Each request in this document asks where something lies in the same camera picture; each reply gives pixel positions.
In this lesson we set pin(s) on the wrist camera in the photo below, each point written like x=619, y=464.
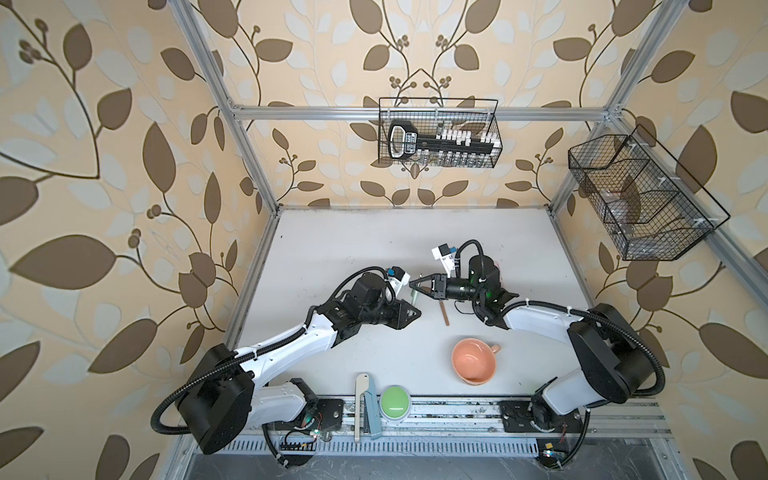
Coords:
x=446, y=255
x=398, y=278

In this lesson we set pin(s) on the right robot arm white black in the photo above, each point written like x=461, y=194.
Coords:
x=614, y=363

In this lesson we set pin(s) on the beige blue flat tool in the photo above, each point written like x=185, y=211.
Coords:
x=367, y=410

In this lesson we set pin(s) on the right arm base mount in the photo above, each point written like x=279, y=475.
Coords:
x=524, y=416

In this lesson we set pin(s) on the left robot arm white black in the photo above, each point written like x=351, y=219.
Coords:
x=231, y=389

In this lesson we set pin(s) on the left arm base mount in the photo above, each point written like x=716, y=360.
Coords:
x=324, y=414

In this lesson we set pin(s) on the green round button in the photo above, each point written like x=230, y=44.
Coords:
x=395, y=403

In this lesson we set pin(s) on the black wire basket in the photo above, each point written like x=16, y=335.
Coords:
x=477, y=115
x=652, y=206

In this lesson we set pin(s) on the rear black wire basket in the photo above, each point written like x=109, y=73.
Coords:
x=477, y=115

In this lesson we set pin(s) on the black white remote tool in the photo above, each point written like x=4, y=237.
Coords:
x=404, y=141

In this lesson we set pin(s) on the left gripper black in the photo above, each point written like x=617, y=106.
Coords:
x=401, y=308

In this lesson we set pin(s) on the peach ceramic mug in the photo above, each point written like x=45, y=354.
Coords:
x=474, y=361

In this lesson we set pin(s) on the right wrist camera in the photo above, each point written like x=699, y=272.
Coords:
x=446, y=255

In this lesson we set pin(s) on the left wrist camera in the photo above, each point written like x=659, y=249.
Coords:
x=398, y=278

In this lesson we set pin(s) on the right black wire basket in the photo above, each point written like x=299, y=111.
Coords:
x=652, y=206

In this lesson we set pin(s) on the orange pen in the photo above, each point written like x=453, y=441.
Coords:
x=444, y=313

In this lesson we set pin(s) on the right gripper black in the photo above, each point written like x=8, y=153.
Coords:
x=439, y=288

